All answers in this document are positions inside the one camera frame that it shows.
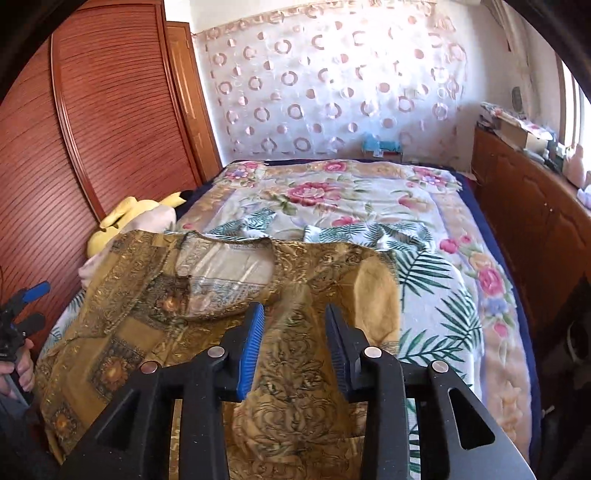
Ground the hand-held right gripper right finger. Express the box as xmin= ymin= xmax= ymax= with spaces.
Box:
xmin=324 ymin=302 xmax=539 ymax=480

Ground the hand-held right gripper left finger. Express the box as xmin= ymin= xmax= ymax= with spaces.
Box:
xmin=59 ymin=302 xmax=266 ymax=480

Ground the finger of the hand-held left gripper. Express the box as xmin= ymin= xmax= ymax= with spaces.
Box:
xmin=6 ymin=281 xmax=51 ymax=319
xmin=13 ymin=313 xmax=46 ymax=334

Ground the golden patterned shirt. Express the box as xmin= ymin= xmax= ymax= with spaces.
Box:
xmin=34 ymin=228 xmax=402 ymax=480

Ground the person's left hand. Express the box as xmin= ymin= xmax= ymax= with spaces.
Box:
xmin=0 ymin=339 xmax=36 ymax=398

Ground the yellow plush toy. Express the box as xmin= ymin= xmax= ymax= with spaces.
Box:
xmin=88 ymin=189 xmax=195 ymax=257

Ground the bed with leaf-print sheet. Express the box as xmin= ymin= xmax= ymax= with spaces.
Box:
xmin=37 ymin=208 xmax=485 ymax=402

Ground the beige folded cloth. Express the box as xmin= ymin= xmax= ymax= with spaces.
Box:
xmin=78 ymin=203 xmax=178 ymax=294

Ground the wooden slatted wardrobe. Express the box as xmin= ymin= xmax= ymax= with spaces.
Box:
xmin=0 ymin=0 xmax=223 ymax=416

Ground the floral bed blanket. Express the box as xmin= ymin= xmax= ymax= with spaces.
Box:
xmin=175 ymin=158 xmax=546 ymax=462

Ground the blue plastic packaging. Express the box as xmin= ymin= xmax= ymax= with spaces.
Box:
xmin=360 ymin=134 xmax=402 ymax=160

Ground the wooden low cabinet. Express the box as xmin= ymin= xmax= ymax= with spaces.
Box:
xmin=471 ymin=124 xmax=591 ymax=352

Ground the sheer circle pattern curtain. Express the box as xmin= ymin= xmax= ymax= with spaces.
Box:
xmin=194 ymin=0 xmax=469 ymax=158

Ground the floral printed box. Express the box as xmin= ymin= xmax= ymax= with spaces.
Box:
xmin=478 ymin=102 xmax=514 ymax=126

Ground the open cardboard box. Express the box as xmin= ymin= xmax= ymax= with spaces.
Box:
xmin=499 ymin=115 xmax=551 ymax=151

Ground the pink bottle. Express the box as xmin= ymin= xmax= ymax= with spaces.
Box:
xmin=566 ymin=145 xmax=588 ymax=188

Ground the wooden framed window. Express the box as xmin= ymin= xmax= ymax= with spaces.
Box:
xmin=555 ymin=58 xmax=589 ymax=149

